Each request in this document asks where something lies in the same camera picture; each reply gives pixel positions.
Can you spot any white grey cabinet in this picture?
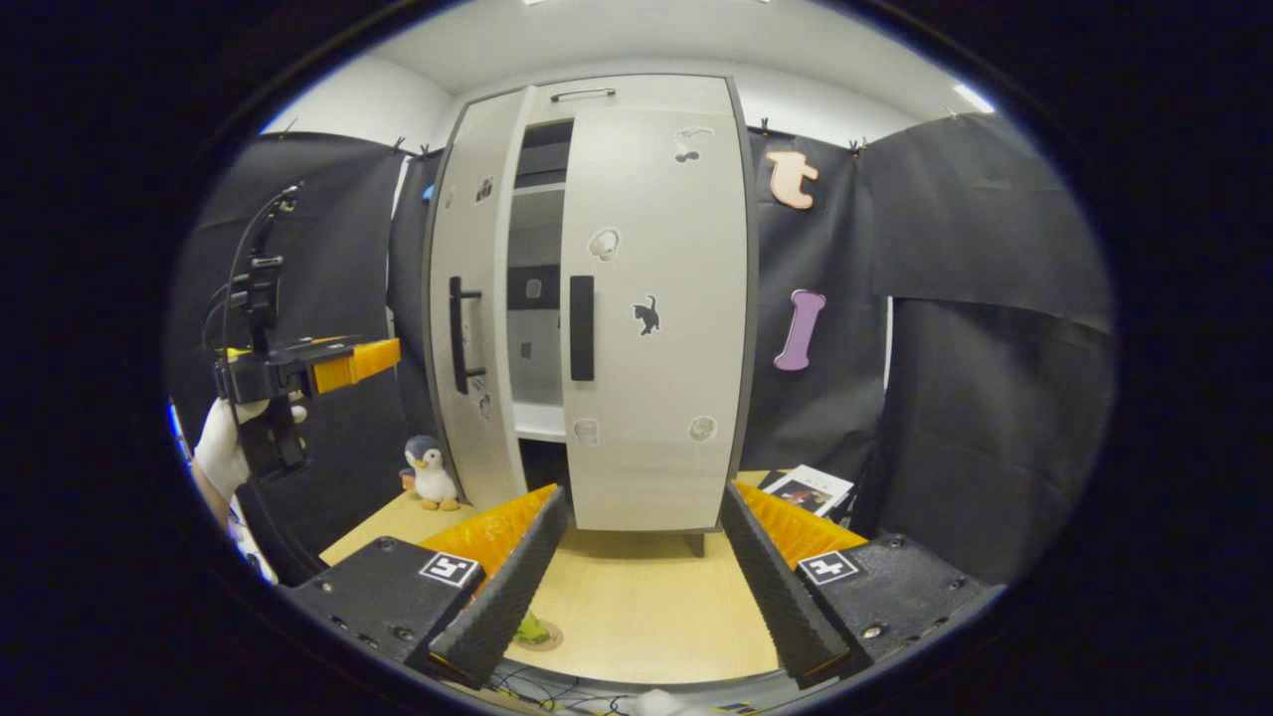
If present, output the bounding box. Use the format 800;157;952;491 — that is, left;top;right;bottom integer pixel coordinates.
423;75;759;558

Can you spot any white cabinet drawer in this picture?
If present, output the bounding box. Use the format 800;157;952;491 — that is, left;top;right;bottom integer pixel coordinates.
525;75;737;125

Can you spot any white book stack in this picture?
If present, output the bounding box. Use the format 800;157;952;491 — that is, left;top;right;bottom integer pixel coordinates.
761;463;856;520

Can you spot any penguin plush toy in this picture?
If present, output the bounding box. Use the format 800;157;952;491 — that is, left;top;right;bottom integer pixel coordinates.
400;435;461;512

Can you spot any black backdrop cloth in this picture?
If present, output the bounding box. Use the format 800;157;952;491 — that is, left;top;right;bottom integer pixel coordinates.
164;111;1117;588

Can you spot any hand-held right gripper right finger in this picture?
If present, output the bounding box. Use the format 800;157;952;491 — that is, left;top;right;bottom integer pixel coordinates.
719;480;1000;690

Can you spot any white cabinet door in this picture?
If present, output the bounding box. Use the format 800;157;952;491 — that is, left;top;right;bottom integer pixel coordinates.
428;88;528;510
560;104;749;533

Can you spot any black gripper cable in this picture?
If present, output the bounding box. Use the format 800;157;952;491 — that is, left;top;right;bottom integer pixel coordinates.
204;184;302;349

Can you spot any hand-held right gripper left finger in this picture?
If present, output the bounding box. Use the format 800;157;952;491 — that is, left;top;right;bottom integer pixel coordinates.
283;484;570;690

